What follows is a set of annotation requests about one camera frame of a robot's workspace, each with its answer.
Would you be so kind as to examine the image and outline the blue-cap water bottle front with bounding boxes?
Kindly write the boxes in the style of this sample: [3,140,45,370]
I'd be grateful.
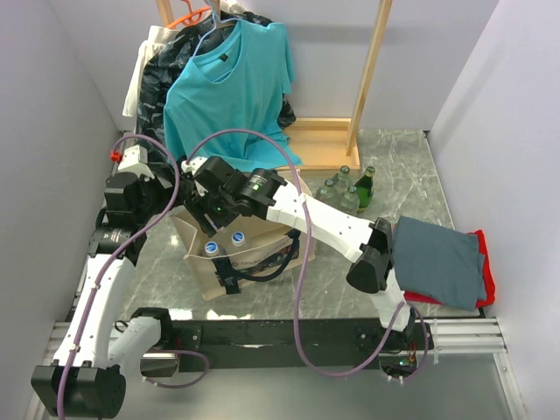
[231,231,250,253]

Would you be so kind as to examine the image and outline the green Perrier lemon bottle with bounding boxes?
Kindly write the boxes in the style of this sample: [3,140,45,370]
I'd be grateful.
[354,166,376,214]

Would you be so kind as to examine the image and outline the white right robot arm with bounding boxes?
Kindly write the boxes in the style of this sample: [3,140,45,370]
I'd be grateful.
[181,157,415,348]

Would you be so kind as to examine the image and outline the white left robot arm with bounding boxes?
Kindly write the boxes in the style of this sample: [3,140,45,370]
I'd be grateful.
[31,164,187,419]

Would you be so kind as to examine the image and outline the blue-cap water bottle labelled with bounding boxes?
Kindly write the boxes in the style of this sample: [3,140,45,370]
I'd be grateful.
[202,241,227,258]

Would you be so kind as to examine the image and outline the turquoise t-shirt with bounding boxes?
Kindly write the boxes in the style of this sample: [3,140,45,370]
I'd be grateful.
[164,21,302,172]

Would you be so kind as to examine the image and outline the wooden clothes rack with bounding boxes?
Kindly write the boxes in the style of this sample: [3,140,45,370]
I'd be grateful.
[155,0,394,176]

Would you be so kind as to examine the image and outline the dark leaf-print shirt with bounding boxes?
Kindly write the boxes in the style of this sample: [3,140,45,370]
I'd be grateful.
[136,11,295,145]

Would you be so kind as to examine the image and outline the cream hanging garment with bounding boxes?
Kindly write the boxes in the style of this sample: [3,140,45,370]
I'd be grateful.
[122,25,179,118]

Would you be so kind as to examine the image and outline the light blue clothes hanger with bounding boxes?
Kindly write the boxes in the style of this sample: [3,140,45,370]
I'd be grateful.
[191,0,238,58]

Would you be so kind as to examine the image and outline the orange clothes hanger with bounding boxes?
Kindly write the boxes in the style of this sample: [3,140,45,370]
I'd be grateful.
[166,0,212,29]

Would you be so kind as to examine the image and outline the folded grey-blue garment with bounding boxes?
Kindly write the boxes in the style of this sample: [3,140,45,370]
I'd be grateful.
[394,216,487,311]

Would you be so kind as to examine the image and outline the folded red garment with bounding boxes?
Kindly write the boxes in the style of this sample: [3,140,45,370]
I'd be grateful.
[404,229,496,309]

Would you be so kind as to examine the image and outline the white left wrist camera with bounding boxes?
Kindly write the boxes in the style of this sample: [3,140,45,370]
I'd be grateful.
[110,144,155,181]

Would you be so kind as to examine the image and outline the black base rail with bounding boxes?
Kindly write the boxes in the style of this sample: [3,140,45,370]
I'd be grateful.
[122,317,434,371]

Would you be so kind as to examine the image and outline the aluminium extrusion rail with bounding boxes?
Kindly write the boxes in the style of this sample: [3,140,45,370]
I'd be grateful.
[427,318,507,354]

